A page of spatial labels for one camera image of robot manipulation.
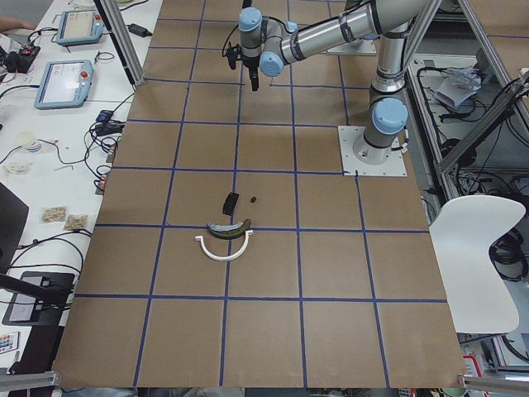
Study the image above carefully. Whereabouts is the lower blue teach pendant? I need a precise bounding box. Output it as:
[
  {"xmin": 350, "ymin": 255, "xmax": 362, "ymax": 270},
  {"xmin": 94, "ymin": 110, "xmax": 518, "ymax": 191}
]
[{"xmin": 34, "ymin": 60, "xmax": 93, "ymax": 110}]

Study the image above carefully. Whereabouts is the upper blue teach pendant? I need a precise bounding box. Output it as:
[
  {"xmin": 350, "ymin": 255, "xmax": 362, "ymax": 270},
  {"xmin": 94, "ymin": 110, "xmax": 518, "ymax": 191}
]
[{"xmin": 55, "ymin": 9, "xmax": 103, "ymax": 46}]

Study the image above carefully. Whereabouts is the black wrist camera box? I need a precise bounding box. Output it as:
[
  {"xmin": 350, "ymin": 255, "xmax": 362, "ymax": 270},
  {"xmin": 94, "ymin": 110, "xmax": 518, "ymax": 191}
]
[{"xmin": 225, "ymin": 42, "xmax": 242, "ymax": 70}]

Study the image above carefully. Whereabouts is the black flat plate part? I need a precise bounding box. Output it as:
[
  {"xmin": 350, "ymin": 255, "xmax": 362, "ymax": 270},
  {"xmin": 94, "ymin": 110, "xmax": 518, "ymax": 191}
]
[{"xmin": 222, "ymin": 192, "xmax": 239, "ymax": 216}]

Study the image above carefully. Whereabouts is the grey green brake shoe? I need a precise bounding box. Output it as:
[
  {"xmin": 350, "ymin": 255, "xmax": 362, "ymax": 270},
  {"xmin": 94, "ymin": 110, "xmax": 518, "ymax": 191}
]
[{"xmin": 207, "ymin": 218, "xmax": 251, "ymax": 240}]

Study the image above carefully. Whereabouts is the white plastic chair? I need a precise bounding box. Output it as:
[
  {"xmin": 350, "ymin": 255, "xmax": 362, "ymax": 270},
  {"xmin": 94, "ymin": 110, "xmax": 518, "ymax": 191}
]
[{"xmin": 429, "ymin": 195, "xmax": 525, "ymax": 334}]

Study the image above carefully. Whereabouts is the white paper cup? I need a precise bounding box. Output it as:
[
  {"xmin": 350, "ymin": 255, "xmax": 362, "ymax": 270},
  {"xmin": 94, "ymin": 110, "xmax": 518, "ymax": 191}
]
[{"xmin": 17, "ymin": 131, "xmax": 42, "ymax": 154}]

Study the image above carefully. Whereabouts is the white curved plastic bracket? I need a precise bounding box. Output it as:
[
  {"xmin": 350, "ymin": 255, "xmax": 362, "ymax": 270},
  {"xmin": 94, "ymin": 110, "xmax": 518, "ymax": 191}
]
[{"xmin": 194, "ymin": 230, "xmax": 254, "ymax": 262}]

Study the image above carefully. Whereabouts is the black power adapter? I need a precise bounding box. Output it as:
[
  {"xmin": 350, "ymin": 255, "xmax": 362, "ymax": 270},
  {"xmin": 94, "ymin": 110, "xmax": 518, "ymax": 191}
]
[{"xmin": 127, "ymin": 23, "xmax": 152, "ymax": 37}]

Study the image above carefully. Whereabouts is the blue teach pendant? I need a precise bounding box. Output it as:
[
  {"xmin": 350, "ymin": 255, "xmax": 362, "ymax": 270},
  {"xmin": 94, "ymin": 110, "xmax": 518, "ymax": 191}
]
[
  {"xmin": 34, "ymin": 60, "xmax": 93, "ymax": 110},
  {"xmin": 55, "ymin": 9, "xmax": 103, "ymax": 46}
]

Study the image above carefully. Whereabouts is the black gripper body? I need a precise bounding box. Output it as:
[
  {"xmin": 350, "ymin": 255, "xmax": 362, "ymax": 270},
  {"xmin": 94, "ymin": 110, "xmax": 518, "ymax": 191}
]
[{"xmin": 242, "ymin": 49, "xmax": 260, "ymax": 71}]

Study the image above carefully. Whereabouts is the aluminium frame post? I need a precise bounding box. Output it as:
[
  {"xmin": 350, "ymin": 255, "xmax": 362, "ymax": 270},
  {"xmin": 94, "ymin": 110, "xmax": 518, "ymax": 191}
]
[{"xmin": 94, "ymin": 0, "xmax": 145, "ymax": 87}]

